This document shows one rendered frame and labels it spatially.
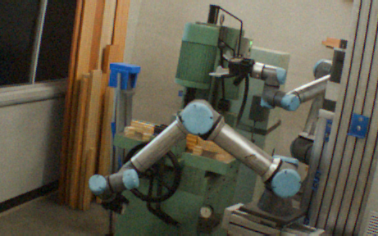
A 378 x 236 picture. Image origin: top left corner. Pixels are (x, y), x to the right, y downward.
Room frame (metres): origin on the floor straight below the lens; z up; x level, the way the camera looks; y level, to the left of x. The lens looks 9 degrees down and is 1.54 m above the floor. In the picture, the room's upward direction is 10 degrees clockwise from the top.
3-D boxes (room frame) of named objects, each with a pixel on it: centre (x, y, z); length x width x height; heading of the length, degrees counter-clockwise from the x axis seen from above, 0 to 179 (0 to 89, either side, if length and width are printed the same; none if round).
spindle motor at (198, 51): (3.03, 0.01, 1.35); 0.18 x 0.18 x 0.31
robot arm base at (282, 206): (2.42, -0.43, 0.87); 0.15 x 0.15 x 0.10
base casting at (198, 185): (3.14, -0.03, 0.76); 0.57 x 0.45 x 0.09; 160
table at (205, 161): (2.93, 0.04, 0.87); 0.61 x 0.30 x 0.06; 70
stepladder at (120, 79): (3.89, 0.40, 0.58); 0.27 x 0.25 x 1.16; 74
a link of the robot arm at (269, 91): (2.78, -0.37, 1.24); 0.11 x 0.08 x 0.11; 32
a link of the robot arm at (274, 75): (2.80, -0.36, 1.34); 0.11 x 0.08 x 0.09; 70
